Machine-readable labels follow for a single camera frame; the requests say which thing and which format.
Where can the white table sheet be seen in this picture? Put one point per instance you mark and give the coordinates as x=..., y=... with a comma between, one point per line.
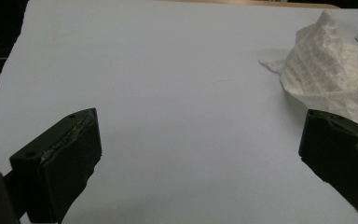
x=167, y=93

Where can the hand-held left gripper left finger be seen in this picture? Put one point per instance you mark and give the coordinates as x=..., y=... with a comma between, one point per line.
x=65, y=161

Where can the white plastic wrap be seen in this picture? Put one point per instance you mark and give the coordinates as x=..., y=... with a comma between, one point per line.
x=323, y=68

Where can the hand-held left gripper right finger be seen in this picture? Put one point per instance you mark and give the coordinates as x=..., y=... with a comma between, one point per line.
x=341, y=155

